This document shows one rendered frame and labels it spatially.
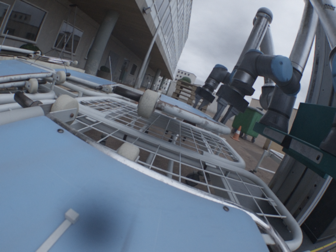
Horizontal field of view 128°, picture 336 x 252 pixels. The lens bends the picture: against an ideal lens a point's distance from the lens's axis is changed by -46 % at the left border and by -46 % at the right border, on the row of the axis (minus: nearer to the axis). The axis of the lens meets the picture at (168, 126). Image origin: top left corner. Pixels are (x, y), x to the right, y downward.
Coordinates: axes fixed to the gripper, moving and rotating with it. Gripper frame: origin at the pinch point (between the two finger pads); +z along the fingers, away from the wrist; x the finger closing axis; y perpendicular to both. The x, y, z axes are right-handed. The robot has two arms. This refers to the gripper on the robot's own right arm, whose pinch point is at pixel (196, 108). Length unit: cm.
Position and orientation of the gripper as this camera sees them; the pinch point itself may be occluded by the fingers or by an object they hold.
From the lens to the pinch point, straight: 99.9
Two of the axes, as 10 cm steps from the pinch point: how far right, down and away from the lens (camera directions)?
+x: 8.5, 5.0, 1.5
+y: 0.3, 2.3, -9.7
